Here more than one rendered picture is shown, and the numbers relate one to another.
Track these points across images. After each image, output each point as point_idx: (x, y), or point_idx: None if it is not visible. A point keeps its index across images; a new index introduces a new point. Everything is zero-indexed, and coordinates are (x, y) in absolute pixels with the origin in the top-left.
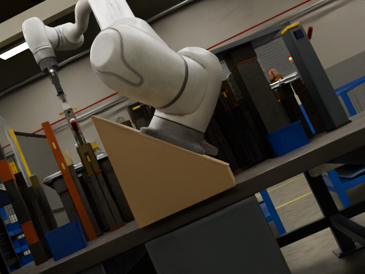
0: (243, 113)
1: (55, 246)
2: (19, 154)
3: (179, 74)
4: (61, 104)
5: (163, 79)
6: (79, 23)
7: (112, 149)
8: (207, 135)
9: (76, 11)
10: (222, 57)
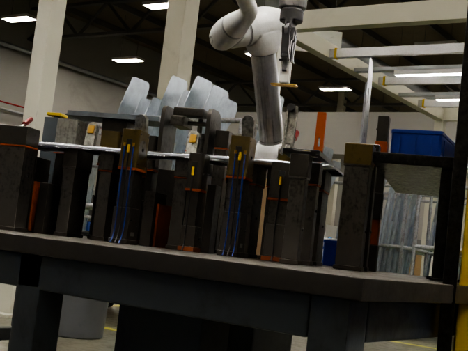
0: (89, 173)
1: None
2: (363, 112)
3: None
4: (290, 75)
5: None
6: (248, 3)
7: None
8: (155, 191)
9: (257, 12)
10: (131, 121)
